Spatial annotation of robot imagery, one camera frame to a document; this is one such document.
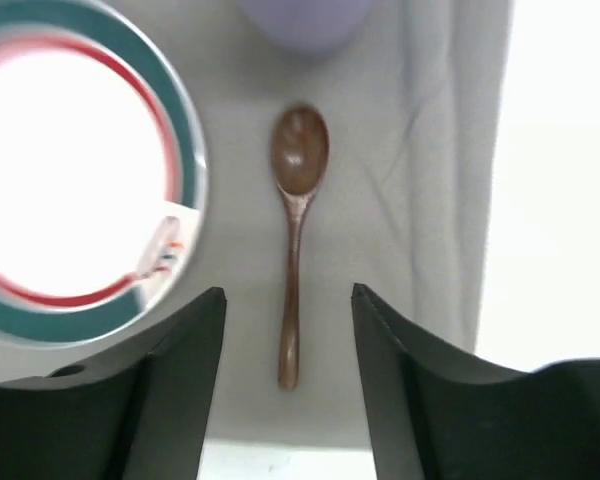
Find grey cloth placemat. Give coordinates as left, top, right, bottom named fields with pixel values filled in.
left=0, top=0, right=515, bottom=449

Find brown wooden spoon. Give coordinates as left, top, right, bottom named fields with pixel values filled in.
left=270, top=103, right=330, bottom=390

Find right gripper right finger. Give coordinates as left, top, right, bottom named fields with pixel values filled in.
left=351, top=284, right=600, bottom=479

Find white plate green red rim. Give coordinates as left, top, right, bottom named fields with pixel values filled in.
left=0, top=1, right=209, bottom=345

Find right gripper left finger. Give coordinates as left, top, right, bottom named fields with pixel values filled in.
left=0, top=287, right=227, bottom=479

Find lilac plastic cup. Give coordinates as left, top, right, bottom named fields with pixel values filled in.
left=237, top=0, right=374, bottom=55

